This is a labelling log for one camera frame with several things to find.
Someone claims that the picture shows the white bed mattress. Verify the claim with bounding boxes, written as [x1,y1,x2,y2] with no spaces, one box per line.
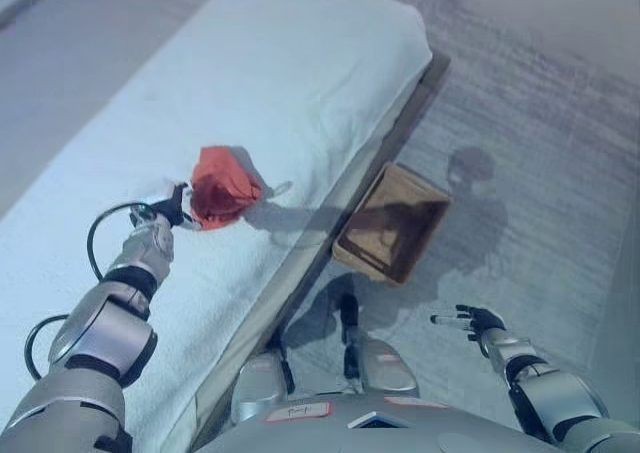
[0,0,433,453]

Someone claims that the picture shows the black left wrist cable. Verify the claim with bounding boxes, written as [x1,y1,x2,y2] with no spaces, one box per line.
[86,201,154,281]

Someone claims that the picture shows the brown wooden basket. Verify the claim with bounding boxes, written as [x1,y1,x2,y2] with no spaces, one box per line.
[332,162,453,286]

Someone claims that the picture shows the silver right robot leg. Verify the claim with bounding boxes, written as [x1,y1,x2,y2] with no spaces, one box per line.
[339,292,420,399]

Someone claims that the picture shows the red cloth garment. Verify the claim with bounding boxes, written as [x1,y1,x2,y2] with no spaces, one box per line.
[189,145,264,231]

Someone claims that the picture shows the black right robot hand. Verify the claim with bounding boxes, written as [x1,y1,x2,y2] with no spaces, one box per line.
[429,304,507,343]

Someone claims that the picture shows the brown wooden bed frame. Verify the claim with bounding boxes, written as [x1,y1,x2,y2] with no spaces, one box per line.
[187,52,452,453]

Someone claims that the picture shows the silver robot leg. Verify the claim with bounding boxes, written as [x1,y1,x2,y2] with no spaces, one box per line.
[230,333,297,424]
[339,292,420,399]

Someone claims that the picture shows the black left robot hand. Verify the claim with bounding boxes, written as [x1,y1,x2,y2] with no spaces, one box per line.
[149,182,205,232]

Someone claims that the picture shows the silver robot torso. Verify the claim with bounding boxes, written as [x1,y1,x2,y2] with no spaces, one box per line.
[192,390,569,453]

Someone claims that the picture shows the black left elbow cable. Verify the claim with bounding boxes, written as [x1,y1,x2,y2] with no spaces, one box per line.
[23,313,70,382]

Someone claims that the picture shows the silver left robot leg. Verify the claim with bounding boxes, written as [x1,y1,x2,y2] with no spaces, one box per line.
[230,333,297,424]

